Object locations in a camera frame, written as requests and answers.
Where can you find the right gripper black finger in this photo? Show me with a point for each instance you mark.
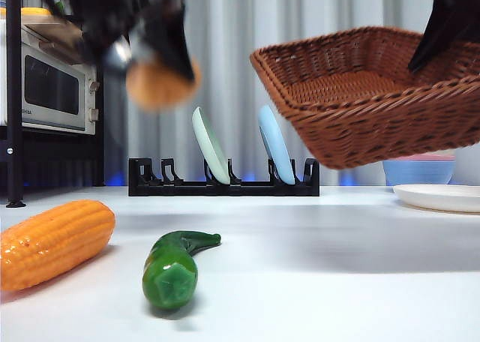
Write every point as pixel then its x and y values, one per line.
pixel 435 34

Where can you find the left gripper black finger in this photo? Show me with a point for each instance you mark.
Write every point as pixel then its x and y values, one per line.
pixel 174 38

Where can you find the brown potato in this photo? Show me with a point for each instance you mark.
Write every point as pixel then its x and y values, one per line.
pixel 157 90

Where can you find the brown wicker basket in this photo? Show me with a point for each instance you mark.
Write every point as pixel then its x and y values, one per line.
pixel 375 124

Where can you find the orange corn cob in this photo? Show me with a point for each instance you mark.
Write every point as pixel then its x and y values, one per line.
pixel 52 240

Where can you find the green curved cucumber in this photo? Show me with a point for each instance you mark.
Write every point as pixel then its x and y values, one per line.
pixel 170 278

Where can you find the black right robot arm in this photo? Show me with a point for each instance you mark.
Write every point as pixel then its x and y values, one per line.
pixel 461 0

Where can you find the grey curtain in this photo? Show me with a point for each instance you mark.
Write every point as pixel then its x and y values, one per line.
pixel 225 38

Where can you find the pale green plate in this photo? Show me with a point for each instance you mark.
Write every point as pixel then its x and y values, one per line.
pixel 210 147

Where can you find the pink bowl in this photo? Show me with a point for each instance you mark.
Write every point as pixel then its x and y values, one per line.
pixel 442 156

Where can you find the white toaster oven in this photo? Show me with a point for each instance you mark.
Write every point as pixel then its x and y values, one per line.
pixel 48 87

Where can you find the light blue plate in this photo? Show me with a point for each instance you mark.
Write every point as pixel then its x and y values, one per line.
pixel 275 143

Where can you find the yellow food item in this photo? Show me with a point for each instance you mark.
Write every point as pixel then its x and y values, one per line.
pixel 30 11

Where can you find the black dish rack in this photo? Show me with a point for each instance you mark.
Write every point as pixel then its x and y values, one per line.
pixel 225 189

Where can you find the white plate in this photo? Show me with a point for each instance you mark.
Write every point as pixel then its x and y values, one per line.
pixel 438 197

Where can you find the black metal shelf frame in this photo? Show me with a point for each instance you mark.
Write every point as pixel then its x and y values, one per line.
pixel 12 94

